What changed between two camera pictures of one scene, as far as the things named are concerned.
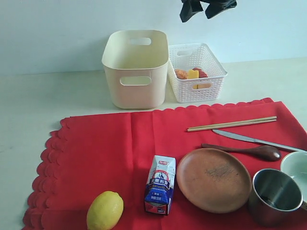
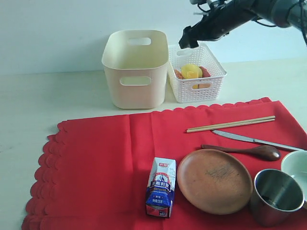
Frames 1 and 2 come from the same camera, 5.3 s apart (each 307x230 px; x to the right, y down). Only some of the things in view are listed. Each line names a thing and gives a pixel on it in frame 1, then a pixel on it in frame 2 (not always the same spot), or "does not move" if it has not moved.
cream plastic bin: (135, 62) does not move
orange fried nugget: (181, 74) does not move
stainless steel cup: (274, 197) does not move
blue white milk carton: (159, 192) does not move
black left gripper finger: (189, 7) to (221, 18)
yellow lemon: (105, 211) to (190, 71)
